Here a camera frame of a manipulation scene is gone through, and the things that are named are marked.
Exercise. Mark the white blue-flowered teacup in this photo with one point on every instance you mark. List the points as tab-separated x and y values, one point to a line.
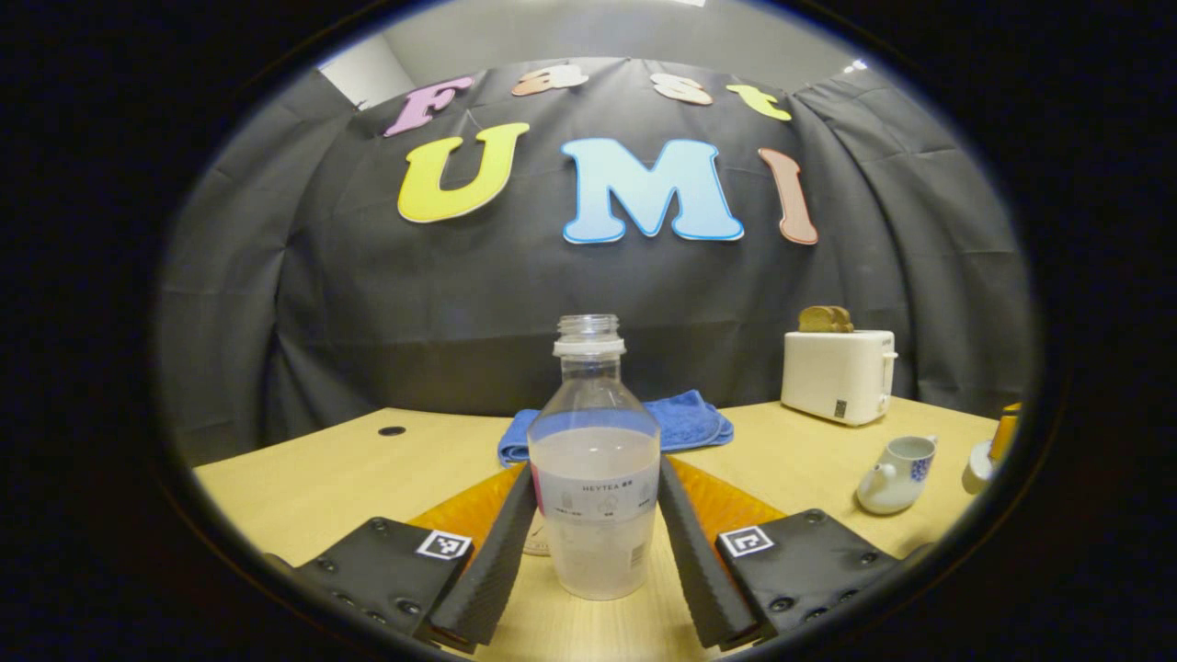
892	483

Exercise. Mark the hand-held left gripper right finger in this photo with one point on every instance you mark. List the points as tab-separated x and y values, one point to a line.
703	565

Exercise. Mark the folded blue towel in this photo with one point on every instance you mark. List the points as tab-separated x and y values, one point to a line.
690	423

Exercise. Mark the clear plastic water bottle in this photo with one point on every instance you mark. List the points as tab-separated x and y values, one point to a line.
596	478

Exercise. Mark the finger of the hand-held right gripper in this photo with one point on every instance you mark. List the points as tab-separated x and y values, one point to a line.
1007	432

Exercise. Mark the black backdrop cloth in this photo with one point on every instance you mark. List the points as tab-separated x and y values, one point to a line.
368	303

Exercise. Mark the white toaster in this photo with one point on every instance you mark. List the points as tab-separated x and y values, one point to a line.
832	377

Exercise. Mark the brown bread slice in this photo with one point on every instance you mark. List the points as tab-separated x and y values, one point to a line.
843	320
816	319

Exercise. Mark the white teacup lid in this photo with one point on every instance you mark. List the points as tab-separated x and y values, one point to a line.
977	471

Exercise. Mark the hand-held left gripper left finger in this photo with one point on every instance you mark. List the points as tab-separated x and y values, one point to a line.
497	561

